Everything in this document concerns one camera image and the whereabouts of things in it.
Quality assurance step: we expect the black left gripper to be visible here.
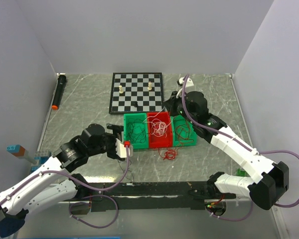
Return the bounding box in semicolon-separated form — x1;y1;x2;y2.
88;124;124;158

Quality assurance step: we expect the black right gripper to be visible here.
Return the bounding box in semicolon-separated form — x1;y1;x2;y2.
164;90;197;124

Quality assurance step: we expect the white wire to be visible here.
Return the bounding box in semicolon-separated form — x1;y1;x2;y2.
142;113;172;139

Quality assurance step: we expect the black wire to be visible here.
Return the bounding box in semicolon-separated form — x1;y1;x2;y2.
126;117;148;145

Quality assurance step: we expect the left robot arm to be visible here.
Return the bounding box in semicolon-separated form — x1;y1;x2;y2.
0;123;133;238

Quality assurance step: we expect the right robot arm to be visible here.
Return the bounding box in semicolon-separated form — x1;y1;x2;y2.
162;91;289;210

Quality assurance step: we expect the red plastic bin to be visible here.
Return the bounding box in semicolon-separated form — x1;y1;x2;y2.
147;112;172;148

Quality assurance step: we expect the cream chess piece right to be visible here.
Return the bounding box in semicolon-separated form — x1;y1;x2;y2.
148;82;152;91

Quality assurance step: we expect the cream chess piece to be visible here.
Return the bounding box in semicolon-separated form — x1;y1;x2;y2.
148;82;152;91
119;85;124;94

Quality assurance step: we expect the green bin left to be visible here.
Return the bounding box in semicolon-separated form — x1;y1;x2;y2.
124;113;149;149

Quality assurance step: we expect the green bin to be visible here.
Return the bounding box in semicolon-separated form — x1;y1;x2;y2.
124;113;149;149
170;116;197;147

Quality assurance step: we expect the green bin right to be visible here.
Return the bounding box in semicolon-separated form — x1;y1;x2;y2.
170;116;197;147

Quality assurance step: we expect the black and silver chessboard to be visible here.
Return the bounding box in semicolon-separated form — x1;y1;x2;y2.
109;72;164;115

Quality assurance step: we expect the cream chess piece left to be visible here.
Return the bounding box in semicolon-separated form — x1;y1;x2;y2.
119;85;124;94

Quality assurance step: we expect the blue toy brick stack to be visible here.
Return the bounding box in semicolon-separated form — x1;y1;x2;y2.
30;150;52;173

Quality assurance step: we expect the black marker orange cap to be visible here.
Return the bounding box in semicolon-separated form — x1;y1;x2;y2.
51;75;67;110

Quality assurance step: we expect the blue orange block tool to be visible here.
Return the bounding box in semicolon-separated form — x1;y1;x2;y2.
6;144;36;164

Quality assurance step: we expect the small green clip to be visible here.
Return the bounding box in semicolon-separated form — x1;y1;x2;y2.
236;168;248;177

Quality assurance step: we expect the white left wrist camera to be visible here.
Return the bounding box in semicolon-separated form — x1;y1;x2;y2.
115;138;134;159

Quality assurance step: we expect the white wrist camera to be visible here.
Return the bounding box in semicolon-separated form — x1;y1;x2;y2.
175;76;194;98
115;138;134;159

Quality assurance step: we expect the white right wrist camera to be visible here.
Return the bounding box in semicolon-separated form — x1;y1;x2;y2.
175;76;194;98

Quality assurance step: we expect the tangled wire bundle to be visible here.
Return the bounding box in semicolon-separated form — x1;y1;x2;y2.
156;144;180;161

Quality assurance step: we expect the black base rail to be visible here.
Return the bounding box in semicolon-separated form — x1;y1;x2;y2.
58;181;237;212

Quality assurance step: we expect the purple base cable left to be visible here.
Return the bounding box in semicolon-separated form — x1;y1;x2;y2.
69;194;119;229

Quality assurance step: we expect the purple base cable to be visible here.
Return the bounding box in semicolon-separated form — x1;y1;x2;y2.
206;201;254;222
69;194;119;229

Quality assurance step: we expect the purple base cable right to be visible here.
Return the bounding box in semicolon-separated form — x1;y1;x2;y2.
206;201;254;222

